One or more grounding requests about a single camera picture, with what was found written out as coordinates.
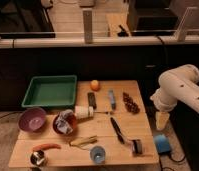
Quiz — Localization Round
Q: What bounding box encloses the dark red grape bunch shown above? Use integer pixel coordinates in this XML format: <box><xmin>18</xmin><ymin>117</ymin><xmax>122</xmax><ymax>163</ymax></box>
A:
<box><xmin>123</xmin><ymin>92</ymin><xmax>140</xmax><ymax>114</ymax></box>

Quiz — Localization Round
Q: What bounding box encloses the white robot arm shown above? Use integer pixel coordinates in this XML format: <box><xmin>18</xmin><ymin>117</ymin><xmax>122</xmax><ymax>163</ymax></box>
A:
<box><xmin>150</xmin><ymin>64</ymin><xmax>199</xmax><ymax>130</ymax></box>

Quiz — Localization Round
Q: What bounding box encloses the metal cup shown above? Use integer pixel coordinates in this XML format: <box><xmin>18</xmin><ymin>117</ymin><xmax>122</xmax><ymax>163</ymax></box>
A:
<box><xmin>30</xmin><ymin>150</ymin><xmax>47</xmax><ymax>166</ymax></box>

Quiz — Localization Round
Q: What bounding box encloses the orange fruit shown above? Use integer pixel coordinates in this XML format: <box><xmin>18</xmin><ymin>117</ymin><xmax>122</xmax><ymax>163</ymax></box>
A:
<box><xmin>90</xmin><ymin>80</ymin><xmax>100</xmax><ymax>91</ymax></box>

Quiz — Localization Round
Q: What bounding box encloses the yellow banana peel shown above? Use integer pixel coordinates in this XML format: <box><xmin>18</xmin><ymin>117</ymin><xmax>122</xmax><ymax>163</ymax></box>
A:
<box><xmin>69</xmin><ymin>136</ymin><xmax>97</xmax><ymax>147</ymax></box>

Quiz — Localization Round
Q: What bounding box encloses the black object on shelf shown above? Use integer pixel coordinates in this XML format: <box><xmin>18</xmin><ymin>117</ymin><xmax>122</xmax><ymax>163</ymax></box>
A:
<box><xmin>117</xmin><ymin>25</ymin><xmax>129</xmax><ymax>37</ymax></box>

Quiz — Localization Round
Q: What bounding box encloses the crumpled white paper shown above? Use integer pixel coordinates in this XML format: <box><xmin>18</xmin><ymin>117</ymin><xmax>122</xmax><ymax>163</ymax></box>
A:
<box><xmin>55</xmin><ymin>109</ymin><xmax>75</xmax><ymax>135</ymax></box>

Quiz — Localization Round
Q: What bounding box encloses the orange carrot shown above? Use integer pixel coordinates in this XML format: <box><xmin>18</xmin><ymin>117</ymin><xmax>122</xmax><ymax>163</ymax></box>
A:
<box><xmin>32</xmin><ymin>143</ymin><xmax>61</xmax><ymax>151</ymax></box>

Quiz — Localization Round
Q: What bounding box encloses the green plastic tray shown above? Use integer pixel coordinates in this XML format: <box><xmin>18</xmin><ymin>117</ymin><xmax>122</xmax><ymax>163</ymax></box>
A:
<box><xmin>22</xmin><ymin>75</ymin><xmax>77</xmax><ymax>108</ymax></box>

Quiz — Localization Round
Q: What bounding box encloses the purple bowl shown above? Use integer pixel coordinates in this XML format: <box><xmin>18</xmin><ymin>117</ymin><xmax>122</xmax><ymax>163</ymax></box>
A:
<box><xmin>18</xmin><ymin>107</ymin><xmax>46</xmax><ymax>132</ymax></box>

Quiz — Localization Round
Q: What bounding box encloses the white slanted bracket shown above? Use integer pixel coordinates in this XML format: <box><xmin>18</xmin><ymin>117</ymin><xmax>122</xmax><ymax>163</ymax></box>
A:
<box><xmin>174</xmin><ymin>7</ymin><xmax>198</xmax><ymax>42</ymax></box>

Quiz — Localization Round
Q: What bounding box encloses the grey upright post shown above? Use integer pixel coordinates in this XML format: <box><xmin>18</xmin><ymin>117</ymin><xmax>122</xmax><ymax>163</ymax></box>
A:
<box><xmin>83</xmin><ymin>9</ymin><xmax>93</xmax><ymax>44</ymax></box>

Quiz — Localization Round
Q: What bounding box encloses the white horizontal rail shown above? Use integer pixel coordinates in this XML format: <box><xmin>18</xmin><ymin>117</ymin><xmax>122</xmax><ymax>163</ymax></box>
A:
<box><xmin>0</xmin><ymin>35</ymin><xmax>199</xmax><ymax>49</ymax></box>

